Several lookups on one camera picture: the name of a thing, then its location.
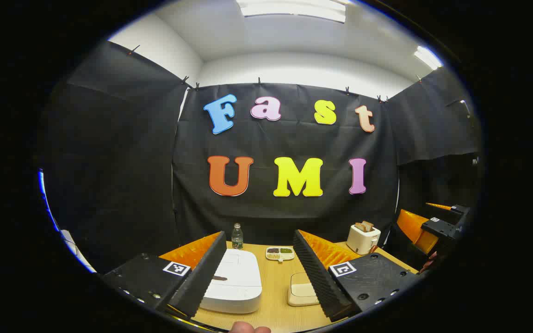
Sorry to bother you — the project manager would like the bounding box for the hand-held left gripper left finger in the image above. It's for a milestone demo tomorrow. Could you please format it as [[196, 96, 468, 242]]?
[[102, 230, 228, 320]]

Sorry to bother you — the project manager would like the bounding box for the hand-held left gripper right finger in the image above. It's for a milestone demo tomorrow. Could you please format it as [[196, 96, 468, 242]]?
[[293, 229, 421, 321]]

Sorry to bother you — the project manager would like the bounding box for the white rice cooker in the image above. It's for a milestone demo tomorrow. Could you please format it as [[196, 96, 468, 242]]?
[[199, 249, 263, 314]]

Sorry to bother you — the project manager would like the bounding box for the clear plastic container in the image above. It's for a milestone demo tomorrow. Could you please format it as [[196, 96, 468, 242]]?
[[287, 272, 320, 307]]

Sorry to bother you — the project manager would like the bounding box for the white divided grain tray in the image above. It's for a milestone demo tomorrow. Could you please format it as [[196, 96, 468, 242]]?
[[266, 246, 295, 262]]

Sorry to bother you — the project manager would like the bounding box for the white toaster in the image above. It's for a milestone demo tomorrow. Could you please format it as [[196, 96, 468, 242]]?
[[346, 224, 381, 256]]

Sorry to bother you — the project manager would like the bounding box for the black backdrop cloth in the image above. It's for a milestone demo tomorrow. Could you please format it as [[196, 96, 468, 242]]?
[[44, 41, 482, 273]]

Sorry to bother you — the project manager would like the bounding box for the dark metal stand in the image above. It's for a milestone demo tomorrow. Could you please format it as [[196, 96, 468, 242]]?
[[446, 98, 474, 128]]

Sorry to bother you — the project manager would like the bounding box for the small ceiling light panel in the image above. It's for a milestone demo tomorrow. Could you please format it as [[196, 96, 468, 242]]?
[[414, 45, 443, 71]]

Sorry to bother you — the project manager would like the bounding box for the large ceiling light panel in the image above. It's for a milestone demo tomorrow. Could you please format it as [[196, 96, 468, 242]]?
[[236, 0, 347, 24]]

